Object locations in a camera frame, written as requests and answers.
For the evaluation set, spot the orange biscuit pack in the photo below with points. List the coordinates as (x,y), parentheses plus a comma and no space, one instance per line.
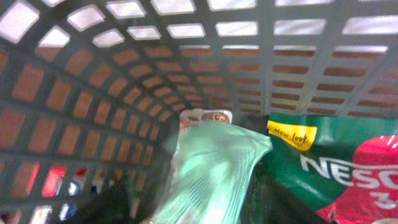
(54,181)

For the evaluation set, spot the beige snack bag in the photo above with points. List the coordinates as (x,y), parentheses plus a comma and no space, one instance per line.
(192,117)

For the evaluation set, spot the grey plastic basket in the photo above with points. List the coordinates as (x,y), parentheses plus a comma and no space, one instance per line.
(99,86)

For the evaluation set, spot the mint green snack packet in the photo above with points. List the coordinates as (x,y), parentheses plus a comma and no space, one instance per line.
(210,172)

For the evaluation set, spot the green coffee bag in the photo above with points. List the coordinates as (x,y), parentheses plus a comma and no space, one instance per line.
(325,169)

